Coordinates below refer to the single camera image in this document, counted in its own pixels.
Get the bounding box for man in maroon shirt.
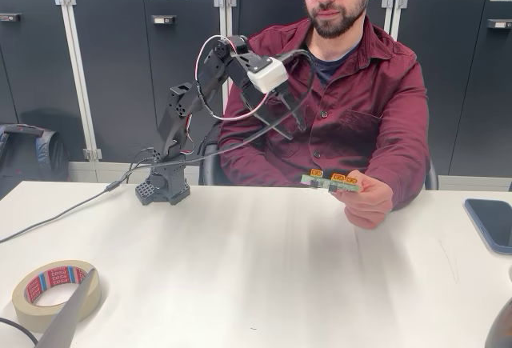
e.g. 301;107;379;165
218;0;430;187

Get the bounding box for beige masking tape roll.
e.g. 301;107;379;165
11;259;103;334

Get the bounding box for dark cabinet with team label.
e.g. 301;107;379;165
62;0;228;183

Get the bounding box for dark rounded object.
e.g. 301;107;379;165
484;295;512;348

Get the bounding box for green circuit board orange connectors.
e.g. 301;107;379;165
300;168;362;195

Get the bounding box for man's right forearm maroon sleeve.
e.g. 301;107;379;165
218;122;307;187

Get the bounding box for dark grey backpack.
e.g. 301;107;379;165
0;122;71;202

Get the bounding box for man's left forearm maroon sleeve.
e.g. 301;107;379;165
366;135;431;211

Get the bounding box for white box camera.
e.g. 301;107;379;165
246;56;288;94

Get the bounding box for thick black cable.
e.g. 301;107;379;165
0;317;39;348

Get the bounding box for man's left hand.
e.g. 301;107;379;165
344;171;395;230

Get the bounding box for white red servo wire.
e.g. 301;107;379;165
197;34;283;122

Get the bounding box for black USB camera cable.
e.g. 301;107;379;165
0;50;315;245

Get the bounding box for dark blue smartphone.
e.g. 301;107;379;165
463;198;512;255

